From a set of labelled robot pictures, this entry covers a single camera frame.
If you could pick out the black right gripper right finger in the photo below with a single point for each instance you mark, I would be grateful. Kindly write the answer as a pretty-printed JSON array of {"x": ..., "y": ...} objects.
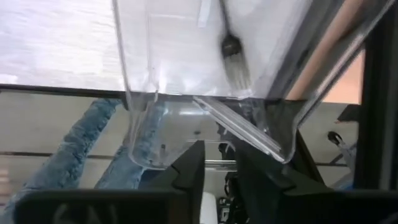
[{"x": 311, "y": 208}]

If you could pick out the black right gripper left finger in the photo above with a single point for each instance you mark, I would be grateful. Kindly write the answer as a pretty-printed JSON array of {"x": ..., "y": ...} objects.
[{"x": 124, "y": 208}]

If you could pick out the person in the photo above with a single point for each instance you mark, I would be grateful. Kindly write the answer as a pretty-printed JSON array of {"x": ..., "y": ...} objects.
[{"x": 68, "y": 143}]

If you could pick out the clear plastic bin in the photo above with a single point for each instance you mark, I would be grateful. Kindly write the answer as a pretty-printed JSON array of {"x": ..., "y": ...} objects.
[{"x": 174, "y": 124}]

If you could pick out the wooden table board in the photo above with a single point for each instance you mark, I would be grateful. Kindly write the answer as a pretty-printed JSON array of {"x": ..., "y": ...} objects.
[{"x": 345, "y": 87}]

